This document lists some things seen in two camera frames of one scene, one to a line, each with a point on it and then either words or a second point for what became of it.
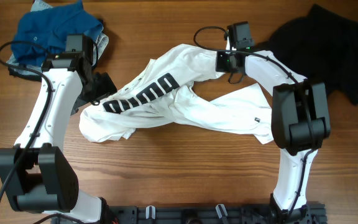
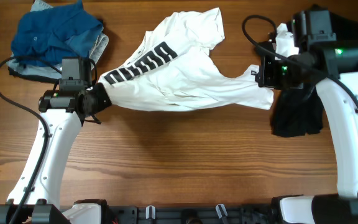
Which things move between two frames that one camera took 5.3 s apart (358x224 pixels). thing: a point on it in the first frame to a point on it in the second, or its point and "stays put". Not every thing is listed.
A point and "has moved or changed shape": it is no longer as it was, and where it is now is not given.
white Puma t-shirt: x=179 y=81 has moved or changed shape
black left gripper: x=105 y=87 to x=104 y=101
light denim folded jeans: x=101 y=40 stays put
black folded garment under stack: x=37 y=78 stays put
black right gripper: x=221 y=67 to x=265 y=78
